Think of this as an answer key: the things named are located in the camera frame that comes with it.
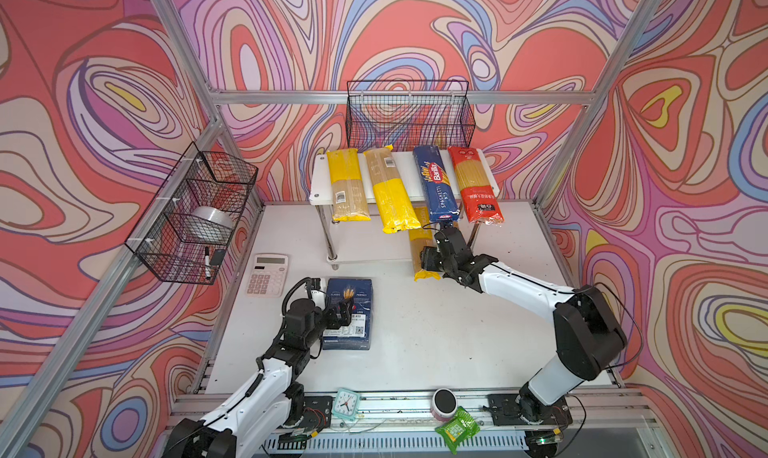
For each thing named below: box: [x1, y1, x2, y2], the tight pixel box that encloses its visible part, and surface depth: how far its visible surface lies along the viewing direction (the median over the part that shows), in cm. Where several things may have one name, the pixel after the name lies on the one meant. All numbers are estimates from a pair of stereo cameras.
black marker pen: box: [205, 246, 211, 280], surface depth 73 cm
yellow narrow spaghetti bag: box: [364, 144, 421, 235], surface depth 74 cm
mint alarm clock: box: [332, 387, 361, 421], surface depth 75 cm
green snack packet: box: [435, 406, 481, 455], surface depth 72 cm
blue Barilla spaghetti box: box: [413, 145, 460, 223], surface depth 73 cm
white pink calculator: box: [246, 253, 289, 298], surface depth 99 cm
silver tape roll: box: [184, 206, 233, 243], surface depth 74 cm
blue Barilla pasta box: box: [322, 278, 373, 351], surface depth 84 cm
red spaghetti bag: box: [448, 146, 505, 225], surface depth 74 cm
